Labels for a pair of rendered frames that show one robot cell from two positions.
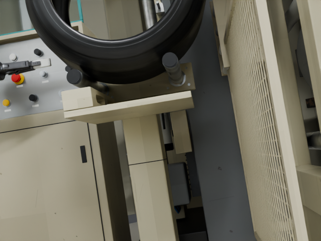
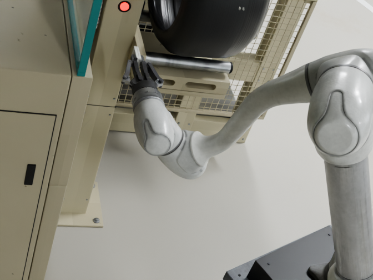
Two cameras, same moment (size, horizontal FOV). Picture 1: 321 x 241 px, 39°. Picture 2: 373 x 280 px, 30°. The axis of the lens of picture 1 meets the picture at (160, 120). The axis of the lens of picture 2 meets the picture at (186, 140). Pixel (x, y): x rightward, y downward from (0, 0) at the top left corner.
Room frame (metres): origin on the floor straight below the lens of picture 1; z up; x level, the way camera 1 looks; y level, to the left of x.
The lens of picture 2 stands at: (2.42, 2.10, 2.24)
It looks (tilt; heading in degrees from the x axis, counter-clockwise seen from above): 38 degrees down; 240
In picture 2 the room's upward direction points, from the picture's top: 20 degrees clockwise
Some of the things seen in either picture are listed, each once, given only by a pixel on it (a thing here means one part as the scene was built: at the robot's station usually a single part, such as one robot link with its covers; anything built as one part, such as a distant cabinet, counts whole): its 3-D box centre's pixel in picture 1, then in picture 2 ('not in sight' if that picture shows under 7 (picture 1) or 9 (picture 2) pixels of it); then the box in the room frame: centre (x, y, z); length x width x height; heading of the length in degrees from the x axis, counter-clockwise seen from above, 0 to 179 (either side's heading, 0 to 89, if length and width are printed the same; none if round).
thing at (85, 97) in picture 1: (92, 104); (180, 76); (1.46, 0.21, 0.83); 0.36 x 0.09 x 0.06; 175
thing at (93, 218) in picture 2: not in sight; (70, 201); (1.71, 0.07, 0.01); 0.27 x 0.27 x 0.02; 85
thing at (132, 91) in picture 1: (139, 85); (132, 34); (1.63, 0.06, 0.90); 0.40 x 0.03 x 0.10; 85
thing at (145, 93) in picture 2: not in sight; (147, 103); (1.76, 0.65, 1.06); 0.09 x 0.06 x 0.09; 175
